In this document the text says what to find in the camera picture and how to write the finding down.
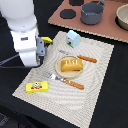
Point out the round wooden plate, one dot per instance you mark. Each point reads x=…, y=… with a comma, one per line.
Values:
x=66, y=74

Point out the yellow butter box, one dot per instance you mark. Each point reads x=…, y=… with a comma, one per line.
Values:
x=36, y=87

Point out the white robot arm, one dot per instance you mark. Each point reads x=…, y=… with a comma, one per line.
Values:
x=23, y=26

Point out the beige woven placemat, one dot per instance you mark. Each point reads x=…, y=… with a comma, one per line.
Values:
x=62, y=100

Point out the dark grey pot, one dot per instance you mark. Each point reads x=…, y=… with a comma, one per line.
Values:
x=91, y=13

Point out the orange bread loaf toy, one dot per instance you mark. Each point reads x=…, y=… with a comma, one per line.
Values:
x=71, y=65

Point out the yellow toy banana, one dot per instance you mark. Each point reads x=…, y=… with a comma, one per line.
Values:
x=47, y=40

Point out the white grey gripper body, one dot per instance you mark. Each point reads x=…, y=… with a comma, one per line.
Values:
x=41, y=49

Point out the fork with wooden handle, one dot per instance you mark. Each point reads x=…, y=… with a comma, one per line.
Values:
x=66, y=81

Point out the knife with wooden handle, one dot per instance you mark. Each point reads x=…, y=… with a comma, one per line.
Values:
x=79, y=56

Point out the salmon pink board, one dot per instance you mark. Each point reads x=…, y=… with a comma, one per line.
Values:
x=107, y=27

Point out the beige bowl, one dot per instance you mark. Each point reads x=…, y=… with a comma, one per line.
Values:
x=122, y=16

